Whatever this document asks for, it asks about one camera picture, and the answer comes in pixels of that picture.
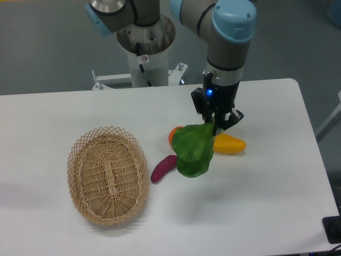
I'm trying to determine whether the orange round fruit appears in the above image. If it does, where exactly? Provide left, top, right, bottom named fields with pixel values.
left=168, top=126, right=183, bottom=145

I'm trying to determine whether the black device at table edge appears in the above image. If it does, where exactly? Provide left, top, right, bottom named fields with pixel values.
left=322, top=215, right=340, bottom=244

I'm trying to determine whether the purple sweet potato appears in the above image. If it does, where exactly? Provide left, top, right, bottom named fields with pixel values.
left=151, top=155, right=177, bottom=183

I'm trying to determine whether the yellow mango fruit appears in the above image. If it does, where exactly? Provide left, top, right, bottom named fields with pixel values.
left=214, top=133, right=247, bottom=154

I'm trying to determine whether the green leafy vegetable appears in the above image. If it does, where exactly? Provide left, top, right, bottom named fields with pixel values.
left=172, top=123, right=215, bottom=178

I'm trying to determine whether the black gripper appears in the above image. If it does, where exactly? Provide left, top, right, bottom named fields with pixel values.
left=191, top=72, right=244, bottom=135

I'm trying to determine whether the black cable on pedestal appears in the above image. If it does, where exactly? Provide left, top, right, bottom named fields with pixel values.
left=135, top=42, right=153, bottom=87

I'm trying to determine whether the white table leg frame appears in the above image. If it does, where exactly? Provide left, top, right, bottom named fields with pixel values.
left=315, top=91, right=340, bottom=143

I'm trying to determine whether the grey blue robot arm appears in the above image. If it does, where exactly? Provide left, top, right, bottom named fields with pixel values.
left=85, top=1, right=257, bottom=131

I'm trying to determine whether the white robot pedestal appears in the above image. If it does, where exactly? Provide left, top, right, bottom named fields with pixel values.
left=92, top=14, right=188, bottom=90

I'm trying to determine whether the woven wicker basket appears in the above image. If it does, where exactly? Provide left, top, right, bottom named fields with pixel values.
left=67, top=126, right=150, bottom=226

